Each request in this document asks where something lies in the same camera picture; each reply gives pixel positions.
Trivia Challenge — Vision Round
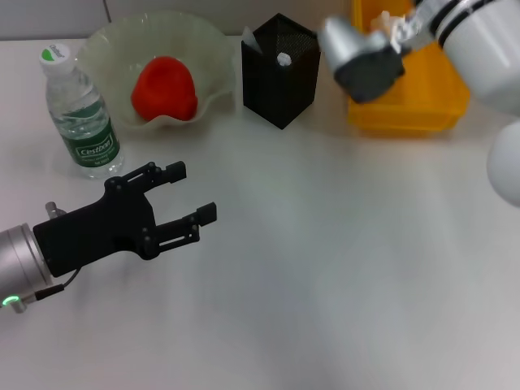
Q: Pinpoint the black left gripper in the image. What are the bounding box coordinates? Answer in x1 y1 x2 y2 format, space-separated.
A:
32 161 219 278

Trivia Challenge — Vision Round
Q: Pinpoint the clear water bottle green label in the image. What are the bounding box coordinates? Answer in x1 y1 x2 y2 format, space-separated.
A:
39 42 125 180

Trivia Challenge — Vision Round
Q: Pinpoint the white paper ball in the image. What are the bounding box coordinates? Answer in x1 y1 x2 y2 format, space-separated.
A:
370 11 407 36

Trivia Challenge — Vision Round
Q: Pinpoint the black mesh pen holder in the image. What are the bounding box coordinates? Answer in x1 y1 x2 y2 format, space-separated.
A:
240 12 322 131

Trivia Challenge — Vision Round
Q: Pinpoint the translucent wavy glass fruit plate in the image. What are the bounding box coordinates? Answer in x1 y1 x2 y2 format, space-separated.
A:
76 11 236 132

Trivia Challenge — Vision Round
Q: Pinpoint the yellow plastic bin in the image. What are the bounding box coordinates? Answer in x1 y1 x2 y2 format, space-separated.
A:
347 0 472 131

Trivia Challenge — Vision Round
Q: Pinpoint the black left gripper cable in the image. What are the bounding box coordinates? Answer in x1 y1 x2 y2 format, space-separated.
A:
10 201 80 314

